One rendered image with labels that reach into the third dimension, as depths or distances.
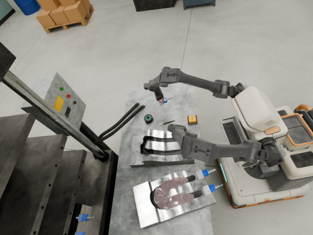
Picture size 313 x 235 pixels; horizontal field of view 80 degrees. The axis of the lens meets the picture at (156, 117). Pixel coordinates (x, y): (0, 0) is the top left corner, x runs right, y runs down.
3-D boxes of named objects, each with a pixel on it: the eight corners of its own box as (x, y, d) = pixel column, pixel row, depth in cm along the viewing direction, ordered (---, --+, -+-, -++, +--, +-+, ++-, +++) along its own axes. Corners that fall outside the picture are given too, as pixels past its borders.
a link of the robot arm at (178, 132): (195, 161, 75) (200, 134, 74) (181, 158, 75) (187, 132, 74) (178, 139, 118) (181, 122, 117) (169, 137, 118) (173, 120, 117)
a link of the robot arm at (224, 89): (234, 96, 117) (235, 87, 117) (222, 93, 113) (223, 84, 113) (224, 96, 126) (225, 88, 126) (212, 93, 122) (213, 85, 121)
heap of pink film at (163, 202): (186, 175, 132) (185, 171, 126) (196, 200, 122) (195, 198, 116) (152, 187, 133) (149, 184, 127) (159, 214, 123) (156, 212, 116)
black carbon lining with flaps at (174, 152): (183, 136, 148) (182, 131, 140) (185, 155, 139) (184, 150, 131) (141, 140, 155) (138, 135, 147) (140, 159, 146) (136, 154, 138)
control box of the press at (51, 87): (130, 152, 250) (60, 70, 131) (128, 175, 233) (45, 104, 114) (115, 153, 254) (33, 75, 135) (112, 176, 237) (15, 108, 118)
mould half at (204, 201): (200, 167, 139) (199, 162, 130) (215, 203, 124) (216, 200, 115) (137, 190, 140) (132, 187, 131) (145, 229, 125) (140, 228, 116)
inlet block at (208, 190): (221, 182, 128) (221, 179, 123) (224, 189, 125) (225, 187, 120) (202, 188, 128) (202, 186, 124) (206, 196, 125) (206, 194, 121)
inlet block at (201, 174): (213, 167, 134) (214, 164, 130) (216, 174, 131) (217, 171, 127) (196, 173, 134) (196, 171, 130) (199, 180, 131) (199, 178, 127)
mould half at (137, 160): (191, 133, 156) (190, 125, 145) (194, 163, 141) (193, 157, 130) (134, 139, 165) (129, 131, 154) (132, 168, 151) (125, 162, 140)
